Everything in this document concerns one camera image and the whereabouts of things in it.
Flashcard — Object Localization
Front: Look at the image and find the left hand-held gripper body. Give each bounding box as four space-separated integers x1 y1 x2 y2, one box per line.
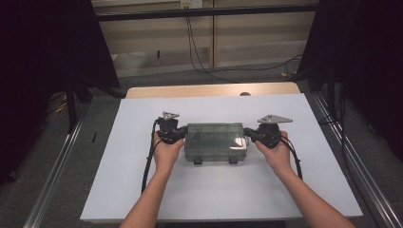
155 110 188 145

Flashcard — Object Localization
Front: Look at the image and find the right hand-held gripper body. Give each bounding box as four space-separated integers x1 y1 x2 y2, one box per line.
251 114 295 150

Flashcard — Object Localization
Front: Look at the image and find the translucent grey-green compartment box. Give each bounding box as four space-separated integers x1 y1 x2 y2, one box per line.
183 122 249 166

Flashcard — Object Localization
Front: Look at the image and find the person's left hand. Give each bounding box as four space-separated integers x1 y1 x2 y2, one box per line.
152 130 186 174

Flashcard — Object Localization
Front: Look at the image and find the person's right hand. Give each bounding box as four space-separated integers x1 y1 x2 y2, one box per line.
254 130 295 178

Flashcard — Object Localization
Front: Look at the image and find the white table cover sheet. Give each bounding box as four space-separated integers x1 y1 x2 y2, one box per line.
79 92 364 223

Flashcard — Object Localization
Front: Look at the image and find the black metal stand pole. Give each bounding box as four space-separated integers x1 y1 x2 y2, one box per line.
64 75 79 134

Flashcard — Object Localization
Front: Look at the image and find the black curtain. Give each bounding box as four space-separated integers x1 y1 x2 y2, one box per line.
0 0 121 185
297 0 403 163

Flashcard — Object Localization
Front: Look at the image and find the black horizontal metal bar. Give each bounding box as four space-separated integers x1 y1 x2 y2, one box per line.
94 3 319 23

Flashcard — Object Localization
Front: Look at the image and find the right hand-held gripper black cable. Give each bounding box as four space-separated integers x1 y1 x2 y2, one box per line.
279 135 304 181

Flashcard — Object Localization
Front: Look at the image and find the hand-held gripper black cable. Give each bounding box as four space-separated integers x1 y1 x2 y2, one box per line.
279 135 304 181
141 118 162 195

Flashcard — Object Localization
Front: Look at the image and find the left hand-held gripper black cable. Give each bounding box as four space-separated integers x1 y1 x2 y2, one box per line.
141 118 162 195

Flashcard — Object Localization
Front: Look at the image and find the black wall cable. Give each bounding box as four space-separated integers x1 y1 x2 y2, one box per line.
184 16 238 85
187 16 304 74

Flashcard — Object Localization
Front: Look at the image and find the grey metal floor rail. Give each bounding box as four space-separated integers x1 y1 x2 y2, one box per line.
23 106 88 228
311 91 403 228

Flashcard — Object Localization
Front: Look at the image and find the white wall power socket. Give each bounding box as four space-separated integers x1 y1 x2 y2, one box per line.
180 0 203 10

